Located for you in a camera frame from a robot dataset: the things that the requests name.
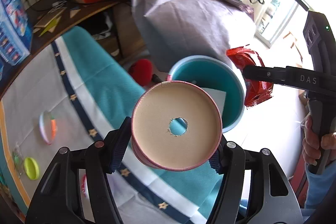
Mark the pink paper cup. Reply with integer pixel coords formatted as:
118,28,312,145
131,81,222,172

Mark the red foil wrapper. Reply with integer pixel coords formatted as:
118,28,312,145
226,46,273,107

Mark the white paper napkin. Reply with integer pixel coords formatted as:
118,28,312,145
202,88,227,116

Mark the lime green bottle cap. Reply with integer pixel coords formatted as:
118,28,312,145
23,157,40,180

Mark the clear green printed wrapper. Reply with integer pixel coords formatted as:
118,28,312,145
12,143,24,178

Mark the teal plastic trash bin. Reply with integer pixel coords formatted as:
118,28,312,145
167,55,245,132

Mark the person's right hand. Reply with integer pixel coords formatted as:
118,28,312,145
302,114,336,165

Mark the teal grey striped tablecloth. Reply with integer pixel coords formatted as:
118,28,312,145
1,27,222,223

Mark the red round floor object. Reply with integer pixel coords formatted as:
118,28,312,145
128,59,153,86

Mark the purple woven bag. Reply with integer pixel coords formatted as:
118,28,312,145
131,0,256,72

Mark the blue toy box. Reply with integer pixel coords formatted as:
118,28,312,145
1,0,33,66

